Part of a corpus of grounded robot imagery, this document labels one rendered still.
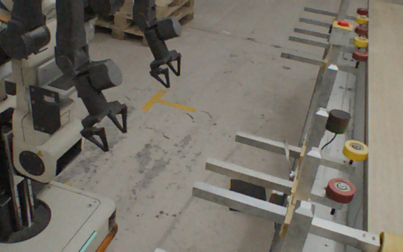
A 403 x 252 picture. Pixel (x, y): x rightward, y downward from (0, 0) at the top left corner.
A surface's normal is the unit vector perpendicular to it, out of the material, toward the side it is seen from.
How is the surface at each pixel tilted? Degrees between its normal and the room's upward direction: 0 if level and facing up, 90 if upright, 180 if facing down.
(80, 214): 0
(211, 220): 0
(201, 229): 0
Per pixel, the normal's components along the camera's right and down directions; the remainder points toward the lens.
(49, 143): 0.24, -0.80
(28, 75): -0.31, 0.47
